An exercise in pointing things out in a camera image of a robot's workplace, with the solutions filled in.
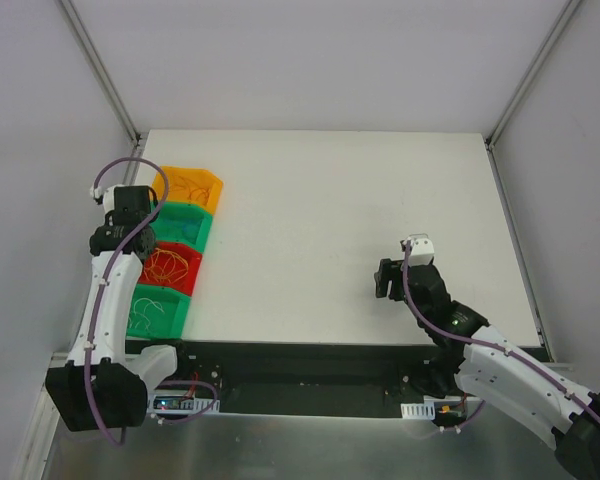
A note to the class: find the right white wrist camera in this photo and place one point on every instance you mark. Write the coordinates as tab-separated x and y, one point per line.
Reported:
419	250

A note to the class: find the right white cable duct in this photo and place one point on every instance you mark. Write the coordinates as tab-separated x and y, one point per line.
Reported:
418	411

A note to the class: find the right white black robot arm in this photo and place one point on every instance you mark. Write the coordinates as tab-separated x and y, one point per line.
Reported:
475	358

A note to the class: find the white cable duct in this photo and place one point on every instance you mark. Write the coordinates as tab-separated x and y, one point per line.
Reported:
418	411
163	404

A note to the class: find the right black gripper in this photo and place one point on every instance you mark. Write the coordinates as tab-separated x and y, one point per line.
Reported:
394	279

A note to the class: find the aluminium front rail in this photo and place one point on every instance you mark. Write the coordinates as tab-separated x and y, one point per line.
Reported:
36	447

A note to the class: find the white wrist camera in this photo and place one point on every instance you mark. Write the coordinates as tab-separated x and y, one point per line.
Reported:
104	197
419	250

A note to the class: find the left aluminium frame post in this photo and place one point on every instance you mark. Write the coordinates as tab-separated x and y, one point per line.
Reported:
86	45

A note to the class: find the upper green plastic bin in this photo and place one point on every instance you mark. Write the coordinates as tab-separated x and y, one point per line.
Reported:
182	223

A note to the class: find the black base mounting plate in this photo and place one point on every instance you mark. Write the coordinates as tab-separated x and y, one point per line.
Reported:
321	380

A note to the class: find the aluminium frame post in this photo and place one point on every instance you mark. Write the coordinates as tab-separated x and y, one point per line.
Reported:
86	45
547	46

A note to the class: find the left white cable duct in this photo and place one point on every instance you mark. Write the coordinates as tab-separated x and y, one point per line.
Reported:
163	404

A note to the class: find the green plastic bin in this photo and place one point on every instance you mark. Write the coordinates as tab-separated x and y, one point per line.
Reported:
182	223
157	313

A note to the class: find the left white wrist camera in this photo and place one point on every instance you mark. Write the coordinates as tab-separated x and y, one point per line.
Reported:
104	197

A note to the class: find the orange plastic bin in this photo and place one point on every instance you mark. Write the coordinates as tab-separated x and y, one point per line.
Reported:
190	186

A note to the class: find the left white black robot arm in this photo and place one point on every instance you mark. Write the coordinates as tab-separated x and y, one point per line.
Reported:
97	386

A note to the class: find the lower green plastic bin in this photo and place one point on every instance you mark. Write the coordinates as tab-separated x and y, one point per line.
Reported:
157	313

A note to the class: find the right aluminium frame post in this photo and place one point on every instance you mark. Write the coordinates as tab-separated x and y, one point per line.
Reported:
547	46

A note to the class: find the red plastic bin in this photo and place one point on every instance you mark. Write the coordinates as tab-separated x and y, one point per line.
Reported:
174	266

